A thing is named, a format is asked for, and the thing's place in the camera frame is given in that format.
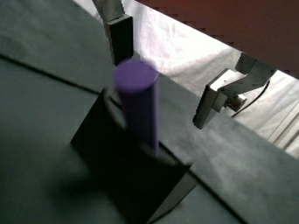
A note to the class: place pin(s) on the purple cylinder peg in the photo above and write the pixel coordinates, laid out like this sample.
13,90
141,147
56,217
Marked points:
137,91

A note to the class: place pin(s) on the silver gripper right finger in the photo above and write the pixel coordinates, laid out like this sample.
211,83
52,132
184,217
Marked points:
223,92

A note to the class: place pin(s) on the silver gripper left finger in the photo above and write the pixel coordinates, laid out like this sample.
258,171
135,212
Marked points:
119,28

